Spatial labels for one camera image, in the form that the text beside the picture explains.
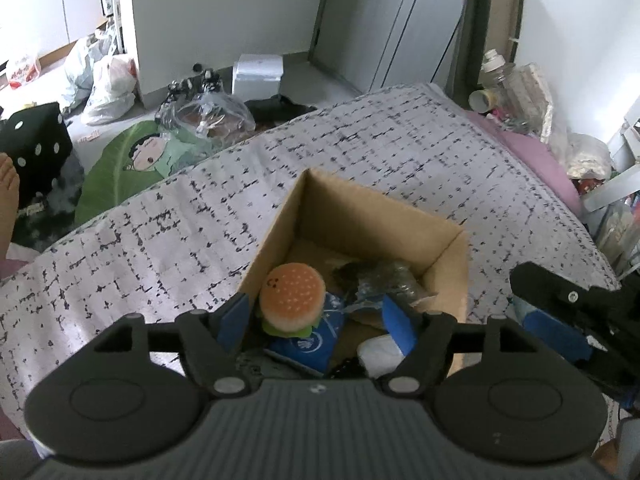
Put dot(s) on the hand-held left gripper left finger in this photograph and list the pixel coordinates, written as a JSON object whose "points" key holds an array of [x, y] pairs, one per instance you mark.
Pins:
{"points": [[232, 319]]}

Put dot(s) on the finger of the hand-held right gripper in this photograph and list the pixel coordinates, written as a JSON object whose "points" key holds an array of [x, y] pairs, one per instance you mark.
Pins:
{"points": [[555, 285], [552, 332]]}

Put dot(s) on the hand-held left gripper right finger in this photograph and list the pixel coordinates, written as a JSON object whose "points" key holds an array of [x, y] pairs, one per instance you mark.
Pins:
{"points": [[400, 324]]}

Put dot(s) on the white tissue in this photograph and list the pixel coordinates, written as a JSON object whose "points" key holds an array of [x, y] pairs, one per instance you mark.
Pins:
{"points": [[377, 355]]}

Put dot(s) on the dark plastic bag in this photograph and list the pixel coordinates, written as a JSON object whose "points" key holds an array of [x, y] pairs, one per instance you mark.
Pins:
{"points": [[385, 277]]}

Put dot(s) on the burger plush toy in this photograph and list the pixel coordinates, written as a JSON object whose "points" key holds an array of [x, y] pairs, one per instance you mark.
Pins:
{"points": [[292, 300]]}

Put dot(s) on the blue tissue packet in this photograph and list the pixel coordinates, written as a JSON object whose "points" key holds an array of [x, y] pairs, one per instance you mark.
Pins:
{"points": [[312, 345]]}

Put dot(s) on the brown cardboard box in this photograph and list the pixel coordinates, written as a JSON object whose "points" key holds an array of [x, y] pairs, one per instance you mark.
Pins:
{"points": [[345, 210]]}

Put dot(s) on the crumpled white plastic bags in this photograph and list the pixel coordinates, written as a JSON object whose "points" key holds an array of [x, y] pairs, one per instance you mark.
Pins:
{"points": [[535, 105]]}

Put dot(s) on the green leaf cartoon cushion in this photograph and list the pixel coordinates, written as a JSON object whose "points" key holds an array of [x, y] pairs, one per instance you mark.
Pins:
{"points": [[140, 160]]}

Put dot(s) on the paper cup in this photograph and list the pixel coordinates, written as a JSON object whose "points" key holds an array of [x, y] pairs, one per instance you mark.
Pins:
{"points": [[482, 100]]}

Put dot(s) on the clear plastic bag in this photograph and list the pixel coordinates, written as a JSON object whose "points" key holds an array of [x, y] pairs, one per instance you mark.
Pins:
{"points": [[215, 112]]}

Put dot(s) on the black cloth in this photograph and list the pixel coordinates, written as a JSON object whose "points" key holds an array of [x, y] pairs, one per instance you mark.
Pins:
{"points": [[280, 107]]}

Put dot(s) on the clear plastic bottle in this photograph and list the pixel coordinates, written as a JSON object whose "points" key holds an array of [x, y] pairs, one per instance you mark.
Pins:
{"points": [[495, 67]]}

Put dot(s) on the white box appliance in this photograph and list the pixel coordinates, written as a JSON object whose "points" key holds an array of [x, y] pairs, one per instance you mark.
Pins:
{"points": [[257, 75]]}

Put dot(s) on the person's foot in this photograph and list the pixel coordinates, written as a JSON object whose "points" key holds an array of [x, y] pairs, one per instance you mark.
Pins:
{"points": [[7, 197]]}

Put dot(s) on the white red plastic bag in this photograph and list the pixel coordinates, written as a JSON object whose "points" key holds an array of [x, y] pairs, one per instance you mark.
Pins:
{"points": [[110, 90]]}

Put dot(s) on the black white-dotted cushion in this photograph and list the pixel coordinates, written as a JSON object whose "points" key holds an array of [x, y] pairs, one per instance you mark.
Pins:
{"points": [[37, 145]]}

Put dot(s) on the brown flat board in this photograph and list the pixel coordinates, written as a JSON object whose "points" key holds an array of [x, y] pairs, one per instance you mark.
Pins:
{"points": [[497, 10]]}

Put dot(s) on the pale blue plastic bag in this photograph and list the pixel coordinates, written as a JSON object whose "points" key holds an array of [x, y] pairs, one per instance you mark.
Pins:
{"points": [[82, 67]]}

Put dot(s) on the red white snack bag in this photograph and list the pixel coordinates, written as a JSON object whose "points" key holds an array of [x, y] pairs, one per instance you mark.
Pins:
{"points": [[22, 71]]}

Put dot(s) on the white kitchen cabinet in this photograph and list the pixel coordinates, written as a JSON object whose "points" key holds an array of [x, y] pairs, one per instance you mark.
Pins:
{"points": [[45, 5]]}

